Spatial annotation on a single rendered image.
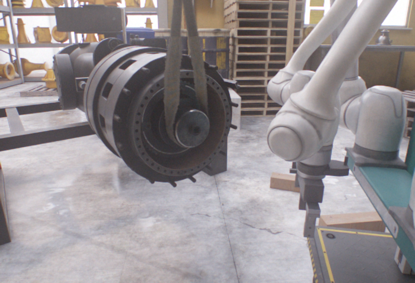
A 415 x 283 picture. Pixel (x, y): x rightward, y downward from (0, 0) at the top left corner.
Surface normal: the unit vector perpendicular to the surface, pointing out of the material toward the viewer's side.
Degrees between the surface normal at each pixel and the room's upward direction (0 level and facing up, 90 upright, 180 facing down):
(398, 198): 0
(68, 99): 116
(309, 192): 90
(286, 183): 90
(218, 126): 76
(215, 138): 61
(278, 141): 98
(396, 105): 70
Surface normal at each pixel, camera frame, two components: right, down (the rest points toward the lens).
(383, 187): 0.00, -0.96
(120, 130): 0.51, 0.25
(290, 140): -0.66, 0.39
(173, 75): 0.08, 0.33
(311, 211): -0.19, 0.28
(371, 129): -0.78, 0.18
